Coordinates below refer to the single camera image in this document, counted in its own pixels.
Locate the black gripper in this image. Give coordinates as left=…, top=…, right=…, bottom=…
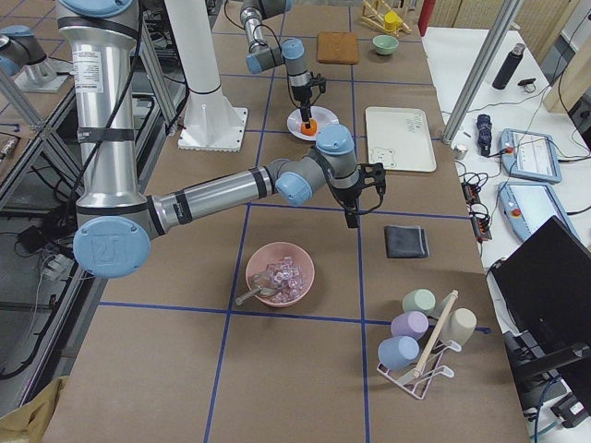
left=290, top=84, right=312, bottom=123
left=332, top=186, right=361, bottom=229

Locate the orange fruit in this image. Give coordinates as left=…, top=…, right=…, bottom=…
left=300, top=118, right=318, bottom=137

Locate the white plate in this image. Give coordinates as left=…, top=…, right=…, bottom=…
left=286, top=106, right=340, bottom=141

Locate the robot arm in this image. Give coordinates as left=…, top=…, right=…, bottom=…
left=56, top=1, right=363, bottom=278
left=239, top=0, right=313, bottom=131

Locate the wooden tray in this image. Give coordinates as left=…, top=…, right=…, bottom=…
left=316, top=31, right=359, bottom=66

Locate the cream bear tray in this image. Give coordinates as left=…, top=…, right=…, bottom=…
left=365, top=106, right=437, bottom=173

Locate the folded grey cloth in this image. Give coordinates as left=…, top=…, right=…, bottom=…
left=384, top=225, right=429, bottom=258

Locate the pink bowl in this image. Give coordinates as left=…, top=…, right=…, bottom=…
left=245, top=242, right=315, bottom=308

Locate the green bowl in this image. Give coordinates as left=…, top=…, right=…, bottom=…
left=372, top=34, right=399, bottom=56

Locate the green cup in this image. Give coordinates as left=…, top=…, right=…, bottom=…
left=402, top=288, right=437, bottom=316

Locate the wooden mug rack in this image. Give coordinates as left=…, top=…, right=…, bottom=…
left=360, top=0, right=412, bottom=37

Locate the small metal cup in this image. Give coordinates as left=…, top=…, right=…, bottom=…
left=452, top=144, right=468, bottom=161

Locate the yellow mug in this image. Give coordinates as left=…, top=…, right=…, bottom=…
left=383, top=11, right=404, bottom=33

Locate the purple cup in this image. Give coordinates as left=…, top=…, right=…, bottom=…
left=391, top=311, right=429, bottom=341

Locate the metal scoop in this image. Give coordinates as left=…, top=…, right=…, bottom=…
left=235, top=270, right=281, bottom=305

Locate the blue cup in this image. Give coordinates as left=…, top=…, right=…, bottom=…
left=378, top=336, right=420, bottom=370

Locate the beige cup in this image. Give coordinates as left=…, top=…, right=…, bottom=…
left=448, top=308, right=476, bottom=345

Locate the red cylinder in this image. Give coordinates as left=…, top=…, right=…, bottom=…
left=417, top=0, right=436, bottom=37

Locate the folded dark umbrella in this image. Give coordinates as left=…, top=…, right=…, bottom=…
left=476, top=114, right=492, bottom=157

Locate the white cup rack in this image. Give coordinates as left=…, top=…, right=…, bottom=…
left=377, top=290, right=462, bottom=400

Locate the near teach pendant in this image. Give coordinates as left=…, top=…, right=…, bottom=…
left=498, top=182, right=579, bottom=241

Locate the teach pendant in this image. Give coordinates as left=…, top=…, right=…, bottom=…
left=498, top=182, right=579, bottom=241
left=500, top=128, right=562, bottom=184

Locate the far teach pendant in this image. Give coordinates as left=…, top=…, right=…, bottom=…
left=500, top=128, right=562, bottom=184

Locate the black laptop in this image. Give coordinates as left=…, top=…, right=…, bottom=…
left=491, top=216, right=590, bottom=408

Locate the black water bottle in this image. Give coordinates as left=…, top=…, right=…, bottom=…
left=492, top=43, right=526, bottom=90

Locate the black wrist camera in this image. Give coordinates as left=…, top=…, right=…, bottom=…
left=308, top=72, right=326, bottom=94

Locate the aluminium frame post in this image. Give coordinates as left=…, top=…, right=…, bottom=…
left=441, top=0, right=524, bottom=145

